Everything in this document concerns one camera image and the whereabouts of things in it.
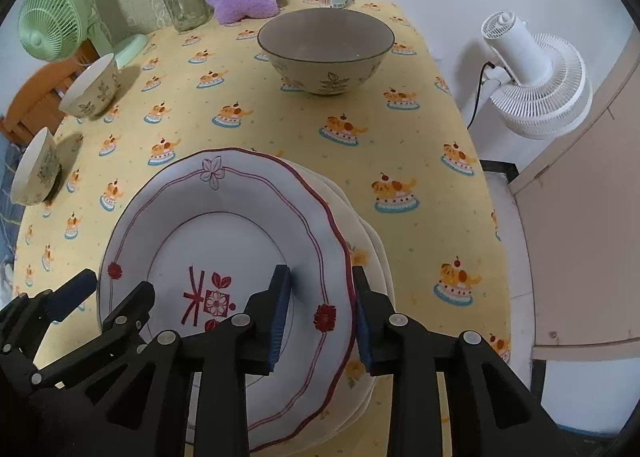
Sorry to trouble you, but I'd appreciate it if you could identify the beige floral ceramic bowl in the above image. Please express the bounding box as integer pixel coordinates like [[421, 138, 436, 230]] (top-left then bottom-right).
[[257, 8, 396, 97], [10, 127, 62, 206], [58, 53, 121, 119]]

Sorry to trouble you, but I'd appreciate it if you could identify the wooden chair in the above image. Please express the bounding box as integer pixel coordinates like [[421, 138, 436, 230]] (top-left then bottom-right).
[[0, 40, 101, 145]]

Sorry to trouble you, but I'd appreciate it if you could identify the scalloped floral plate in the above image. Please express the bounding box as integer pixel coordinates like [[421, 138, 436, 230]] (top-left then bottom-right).
[[277, 156, 373, 438]]

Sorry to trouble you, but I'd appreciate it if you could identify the white standing fan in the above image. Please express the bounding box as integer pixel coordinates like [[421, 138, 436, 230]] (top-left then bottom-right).
[[460, 11, 593, 140]]

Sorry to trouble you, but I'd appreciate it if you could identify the green desk fan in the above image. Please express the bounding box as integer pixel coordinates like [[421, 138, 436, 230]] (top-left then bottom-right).
[[18, 0, 151, 70]]

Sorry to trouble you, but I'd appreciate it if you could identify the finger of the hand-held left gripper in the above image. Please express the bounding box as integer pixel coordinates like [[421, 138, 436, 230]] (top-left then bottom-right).
[[0, 268, 98, 364], [29, 281, 157, 389]]

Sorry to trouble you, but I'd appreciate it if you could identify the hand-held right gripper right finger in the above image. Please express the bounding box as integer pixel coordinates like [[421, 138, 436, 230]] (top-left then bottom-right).
[[351, 264, 566, 457]]

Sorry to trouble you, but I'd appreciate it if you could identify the white plate with red pattern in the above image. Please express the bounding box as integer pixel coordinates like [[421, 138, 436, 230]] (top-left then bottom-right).
[[96, 148, 357, 453]]

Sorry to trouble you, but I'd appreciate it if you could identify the beige wooden door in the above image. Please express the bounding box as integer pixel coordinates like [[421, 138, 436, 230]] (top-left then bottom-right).
[[510, 22, 640, 363]]

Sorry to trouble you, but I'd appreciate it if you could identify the yellow printed tablecloth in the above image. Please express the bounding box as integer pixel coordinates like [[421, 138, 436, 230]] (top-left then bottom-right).
[[11, 0, 513, 457]]

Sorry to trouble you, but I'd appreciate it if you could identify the grey plaid pillow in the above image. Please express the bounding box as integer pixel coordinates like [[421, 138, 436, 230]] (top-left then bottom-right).
[[0, 137, 21, 233]]

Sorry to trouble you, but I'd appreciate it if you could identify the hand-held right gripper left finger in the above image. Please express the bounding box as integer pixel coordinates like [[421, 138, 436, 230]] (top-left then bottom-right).
[[75, 264, 292, 457]]

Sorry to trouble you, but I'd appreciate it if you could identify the black power cable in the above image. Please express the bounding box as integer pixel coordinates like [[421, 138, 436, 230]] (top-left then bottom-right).
[[466, 60, 497, 129]]

